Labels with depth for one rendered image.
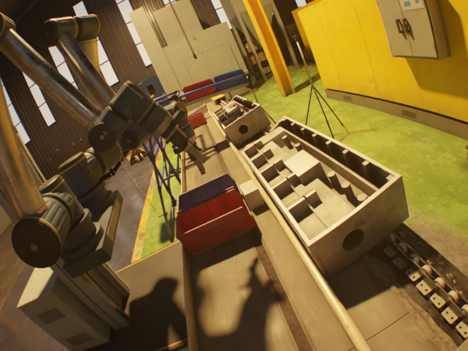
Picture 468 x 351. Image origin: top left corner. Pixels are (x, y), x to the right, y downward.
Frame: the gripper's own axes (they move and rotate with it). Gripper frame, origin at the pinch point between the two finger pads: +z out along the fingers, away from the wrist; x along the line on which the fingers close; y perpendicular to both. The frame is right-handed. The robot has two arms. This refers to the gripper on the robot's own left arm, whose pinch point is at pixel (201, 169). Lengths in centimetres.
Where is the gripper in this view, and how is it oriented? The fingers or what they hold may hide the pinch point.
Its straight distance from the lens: 141.9
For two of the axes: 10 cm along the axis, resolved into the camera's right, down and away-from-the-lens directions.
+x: -1.8, -3.8, 9.1
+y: 9.1, -4.2, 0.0
